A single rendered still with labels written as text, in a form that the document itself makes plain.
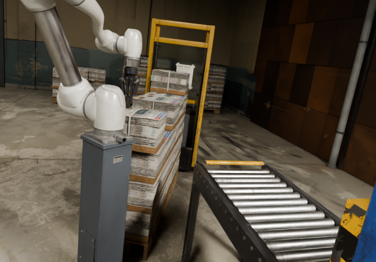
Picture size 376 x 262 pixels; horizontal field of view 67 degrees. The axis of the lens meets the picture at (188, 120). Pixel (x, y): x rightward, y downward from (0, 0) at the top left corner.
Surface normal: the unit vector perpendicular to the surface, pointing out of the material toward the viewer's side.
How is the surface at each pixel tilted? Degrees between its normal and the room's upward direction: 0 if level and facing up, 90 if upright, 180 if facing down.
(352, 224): 90
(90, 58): 90
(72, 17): 90
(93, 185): 90
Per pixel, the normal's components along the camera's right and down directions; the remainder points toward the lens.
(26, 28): 0.26, 0.25
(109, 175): 0.78, 0.23
